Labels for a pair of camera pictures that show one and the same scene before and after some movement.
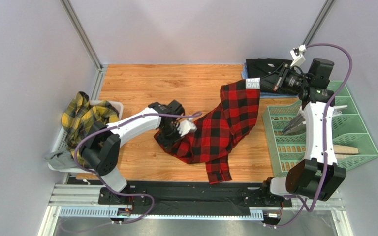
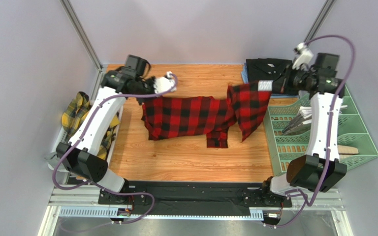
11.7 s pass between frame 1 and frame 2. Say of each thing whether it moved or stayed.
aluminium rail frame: stayed
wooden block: stayed
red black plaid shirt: moved
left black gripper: moved
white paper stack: stayed
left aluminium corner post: stayed
